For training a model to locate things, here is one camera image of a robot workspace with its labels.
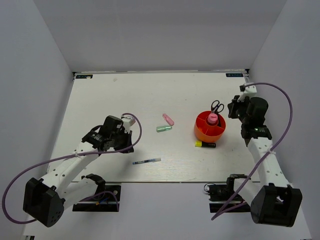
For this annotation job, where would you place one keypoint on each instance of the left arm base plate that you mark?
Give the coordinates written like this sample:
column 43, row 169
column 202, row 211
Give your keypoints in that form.
column 105, row 203

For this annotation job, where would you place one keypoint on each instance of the orange round organizer container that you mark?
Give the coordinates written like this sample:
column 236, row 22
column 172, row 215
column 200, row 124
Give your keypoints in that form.
column 206, row 131

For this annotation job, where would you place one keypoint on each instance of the black handled scissors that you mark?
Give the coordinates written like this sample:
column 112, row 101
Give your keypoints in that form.
column 217, row 107

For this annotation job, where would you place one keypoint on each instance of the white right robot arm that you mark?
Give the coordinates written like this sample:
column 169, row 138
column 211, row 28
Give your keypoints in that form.
column 274, row 201

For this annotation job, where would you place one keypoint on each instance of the left corner table label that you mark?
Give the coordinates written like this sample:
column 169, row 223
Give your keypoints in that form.
column 84, row 76

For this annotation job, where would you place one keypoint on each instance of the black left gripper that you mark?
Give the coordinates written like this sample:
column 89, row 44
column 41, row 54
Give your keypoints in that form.
column 128, row 143

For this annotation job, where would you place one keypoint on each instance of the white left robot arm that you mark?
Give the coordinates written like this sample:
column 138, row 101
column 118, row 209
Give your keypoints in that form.
column 45, row 199

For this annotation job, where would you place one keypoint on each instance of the corner table label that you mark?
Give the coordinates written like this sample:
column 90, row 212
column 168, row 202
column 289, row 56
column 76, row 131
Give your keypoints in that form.
column 84, row 76
column 234, row 75

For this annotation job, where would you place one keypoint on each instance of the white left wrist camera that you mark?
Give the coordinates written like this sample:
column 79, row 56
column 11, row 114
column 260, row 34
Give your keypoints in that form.
column 128, row 122

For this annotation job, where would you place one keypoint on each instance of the yellow capped black highlighter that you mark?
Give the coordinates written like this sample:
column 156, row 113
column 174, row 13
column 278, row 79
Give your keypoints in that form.
column 202, row 144

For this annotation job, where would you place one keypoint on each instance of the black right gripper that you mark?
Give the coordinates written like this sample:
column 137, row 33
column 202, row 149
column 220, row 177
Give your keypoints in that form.
column 234, row 104

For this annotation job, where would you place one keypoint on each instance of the green transparent plastic case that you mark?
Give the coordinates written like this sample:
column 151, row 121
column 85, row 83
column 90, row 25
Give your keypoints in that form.
column 163, row 128

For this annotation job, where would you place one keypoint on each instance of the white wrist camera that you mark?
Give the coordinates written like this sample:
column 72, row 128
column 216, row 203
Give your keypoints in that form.
column 128, row 122
column 247, row 91

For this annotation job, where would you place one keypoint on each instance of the blue ink pen refill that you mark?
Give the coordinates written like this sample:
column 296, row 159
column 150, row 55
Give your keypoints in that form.
column 152, row 160

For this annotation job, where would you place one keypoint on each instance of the right corner table label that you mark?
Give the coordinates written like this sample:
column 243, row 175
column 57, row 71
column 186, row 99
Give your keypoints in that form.
column 234, row 75

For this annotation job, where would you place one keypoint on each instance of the pink transparent plastic case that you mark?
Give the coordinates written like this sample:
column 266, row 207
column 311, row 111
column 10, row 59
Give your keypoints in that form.
column 169, row 121

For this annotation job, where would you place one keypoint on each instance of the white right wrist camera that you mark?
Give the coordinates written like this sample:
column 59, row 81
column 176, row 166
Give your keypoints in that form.
column 247, row 91

